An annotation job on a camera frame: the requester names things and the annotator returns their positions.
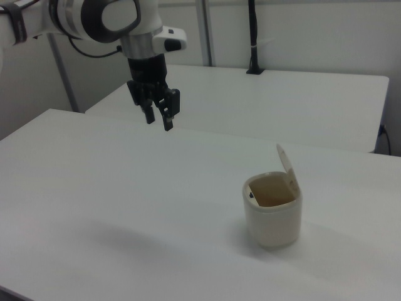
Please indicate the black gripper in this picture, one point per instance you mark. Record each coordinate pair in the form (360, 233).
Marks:
(147, 73)

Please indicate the beige round trash bin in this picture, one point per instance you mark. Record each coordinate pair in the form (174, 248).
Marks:
(272, 219)

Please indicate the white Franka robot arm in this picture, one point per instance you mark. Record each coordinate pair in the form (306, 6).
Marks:
(94, 22)

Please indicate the grey metal partition post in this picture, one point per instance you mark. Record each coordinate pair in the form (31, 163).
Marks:
(206, 31)
(64, 75)

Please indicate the black camera pole with clamp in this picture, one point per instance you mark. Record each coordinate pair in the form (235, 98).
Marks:
(253, 37)

